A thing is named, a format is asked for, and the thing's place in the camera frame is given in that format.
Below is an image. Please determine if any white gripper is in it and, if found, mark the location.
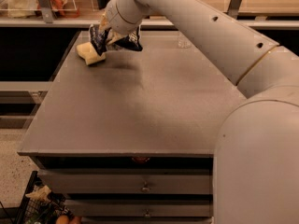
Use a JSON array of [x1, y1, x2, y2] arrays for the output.
[[98, 0, 147, 46]]

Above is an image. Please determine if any blue Kettle chip bag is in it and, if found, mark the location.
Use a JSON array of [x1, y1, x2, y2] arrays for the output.
[[89, 24, 143, 55]]

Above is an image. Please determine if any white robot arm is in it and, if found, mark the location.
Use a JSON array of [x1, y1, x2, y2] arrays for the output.
[[106, 0, 299, 224]]

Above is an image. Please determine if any yellow sponge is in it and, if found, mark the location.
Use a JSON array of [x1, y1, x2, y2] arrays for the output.
[[76, 42, 106, 65]]

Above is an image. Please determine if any clear plastic water bottle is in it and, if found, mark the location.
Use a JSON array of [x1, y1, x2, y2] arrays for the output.
[[178, 31, 192, 49]]

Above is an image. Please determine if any clear plastic storage bin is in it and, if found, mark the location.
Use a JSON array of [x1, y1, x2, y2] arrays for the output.
[[0, 0, 78, 18]]

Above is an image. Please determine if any grey upper drawer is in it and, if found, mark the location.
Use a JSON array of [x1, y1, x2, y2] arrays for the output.
[[38, 170, 213, 195]]

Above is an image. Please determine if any grey drawer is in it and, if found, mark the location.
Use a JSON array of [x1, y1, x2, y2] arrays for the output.
[[38, 170, 213, 195], [66, 200, 213, 217]]

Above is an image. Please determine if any grey lower drawer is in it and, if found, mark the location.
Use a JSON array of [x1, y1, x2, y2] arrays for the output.
[[66, 200, 213, 217]]

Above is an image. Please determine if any black wire basket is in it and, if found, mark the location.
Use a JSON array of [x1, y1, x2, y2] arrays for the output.
[[14, 171, 74, 224]]

